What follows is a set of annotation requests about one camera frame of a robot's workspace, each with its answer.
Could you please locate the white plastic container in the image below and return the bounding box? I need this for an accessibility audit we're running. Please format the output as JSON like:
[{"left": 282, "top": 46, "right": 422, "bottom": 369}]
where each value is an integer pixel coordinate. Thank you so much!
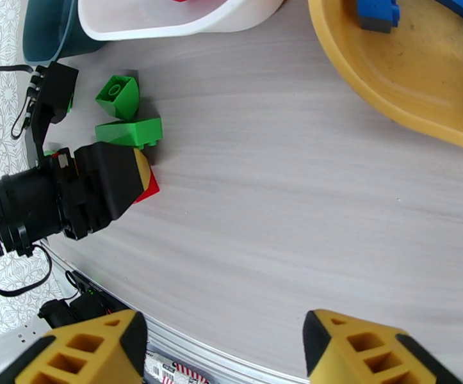
[{"left": 77, "top": 0, "right": 288, "bottom": 42}]

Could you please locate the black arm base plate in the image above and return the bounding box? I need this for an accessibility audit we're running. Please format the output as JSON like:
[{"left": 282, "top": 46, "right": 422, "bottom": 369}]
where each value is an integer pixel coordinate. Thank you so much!
[{"left": 38, "top": 292, "right": 130, "bottom": 328}]

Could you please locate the long blue lego brick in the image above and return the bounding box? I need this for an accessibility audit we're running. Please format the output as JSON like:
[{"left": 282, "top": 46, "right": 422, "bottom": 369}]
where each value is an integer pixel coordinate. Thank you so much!
[{"left": 355, "top": 0, "right": 402, "bottom": 35}]

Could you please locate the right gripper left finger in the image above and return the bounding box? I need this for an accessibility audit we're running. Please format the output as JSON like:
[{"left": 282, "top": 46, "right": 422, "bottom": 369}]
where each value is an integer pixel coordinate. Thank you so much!
[{"left": 0, "top": 309, "right": 148, "bottom": 384}]

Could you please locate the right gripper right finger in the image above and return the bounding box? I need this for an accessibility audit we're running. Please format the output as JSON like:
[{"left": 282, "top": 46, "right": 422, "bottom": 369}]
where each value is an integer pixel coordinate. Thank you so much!
[{"left": 303, "top": 308, "right": 462, "bottom": 384}]

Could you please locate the dark teal plastic container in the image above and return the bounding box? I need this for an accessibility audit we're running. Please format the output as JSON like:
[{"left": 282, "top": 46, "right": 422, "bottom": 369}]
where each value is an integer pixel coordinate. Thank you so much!
[{"left": 22, "top": 0, "right": 108, "bottom": 67}]

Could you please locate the green curved lego brick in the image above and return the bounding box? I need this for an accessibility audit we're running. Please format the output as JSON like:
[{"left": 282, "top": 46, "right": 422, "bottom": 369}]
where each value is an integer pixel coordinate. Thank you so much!
[
  {"left": 95, "top": 74, "right": 141, "bottom": 122},
  {"left": 94, "top": 116, "right": 164, "bottom": 150}
]

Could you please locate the aluminium frame rail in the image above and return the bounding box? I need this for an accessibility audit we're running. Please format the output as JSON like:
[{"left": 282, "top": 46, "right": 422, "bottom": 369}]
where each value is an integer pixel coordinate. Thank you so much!
[{"left": 40, "top": 239, "right": 310, "bottom": 384}]

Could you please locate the yellow plastic container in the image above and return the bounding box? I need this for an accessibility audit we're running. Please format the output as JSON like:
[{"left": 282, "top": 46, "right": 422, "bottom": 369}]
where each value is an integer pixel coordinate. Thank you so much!
[{"left": 307, "top": 0, "right": 463, "bottom": 157}]

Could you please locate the black cable loop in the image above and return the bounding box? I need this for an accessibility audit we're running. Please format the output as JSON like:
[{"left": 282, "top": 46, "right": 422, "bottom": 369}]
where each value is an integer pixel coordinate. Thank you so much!
[{"left": 0, "top": 243, "right": 54, "bottom": 298}]

